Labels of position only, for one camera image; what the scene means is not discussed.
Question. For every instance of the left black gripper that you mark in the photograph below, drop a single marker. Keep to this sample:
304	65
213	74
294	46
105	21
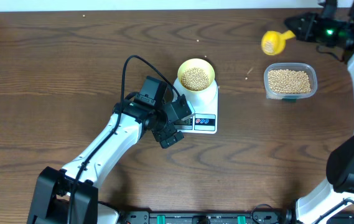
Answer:
162	136

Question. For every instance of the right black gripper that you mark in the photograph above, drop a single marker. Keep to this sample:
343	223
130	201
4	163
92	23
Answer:
305	32

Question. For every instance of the yellow measuring scoop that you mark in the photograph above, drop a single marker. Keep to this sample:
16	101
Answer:
278	39

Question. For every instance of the pale yellow bowl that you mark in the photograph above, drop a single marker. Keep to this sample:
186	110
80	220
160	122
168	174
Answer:
199	63

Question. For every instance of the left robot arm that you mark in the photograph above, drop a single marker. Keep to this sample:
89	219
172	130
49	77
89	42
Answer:
70	195

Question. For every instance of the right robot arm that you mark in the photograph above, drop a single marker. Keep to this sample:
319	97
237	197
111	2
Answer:
336	191

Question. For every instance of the white digital kitchen scale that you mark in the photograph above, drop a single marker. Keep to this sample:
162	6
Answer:
205	105

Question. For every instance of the soybeans in scoop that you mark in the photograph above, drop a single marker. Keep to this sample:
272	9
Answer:
268	47

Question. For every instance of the soybeans in bowl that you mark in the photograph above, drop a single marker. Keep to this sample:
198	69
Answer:
195	79

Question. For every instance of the clear plastic container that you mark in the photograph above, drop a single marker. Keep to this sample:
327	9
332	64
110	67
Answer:
291	66

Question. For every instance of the soybeans in container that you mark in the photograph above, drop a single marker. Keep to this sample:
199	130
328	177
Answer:
289	81

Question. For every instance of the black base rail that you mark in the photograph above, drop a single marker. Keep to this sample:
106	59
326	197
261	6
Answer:
142	217

